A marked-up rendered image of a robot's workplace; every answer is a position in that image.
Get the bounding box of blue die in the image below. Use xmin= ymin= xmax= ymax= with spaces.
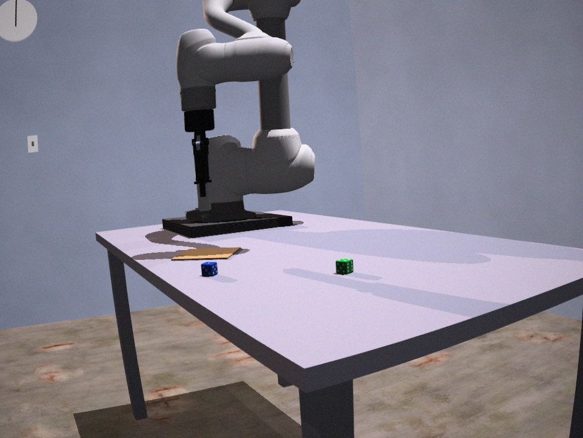
xmin=201 ymin=262 xmax=218 ymax=276

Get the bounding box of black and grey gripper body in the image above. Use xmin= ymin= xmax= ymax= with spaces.
xmin=184 ymin=109 xmax=215 ymax=143

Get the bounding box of green die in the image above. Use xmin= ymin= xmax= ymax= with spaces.
xmin=335 ymin=259 xmax=354 ymax=275

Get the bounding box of tan flat mat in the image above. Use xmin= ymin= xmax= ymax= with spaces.
xmin=171 ymin=247 xmax=241 ymax=260

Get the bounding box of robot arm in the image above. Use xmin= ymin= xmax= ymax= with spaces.
xmin=176 ymin=0 xmax=315 ymax=222

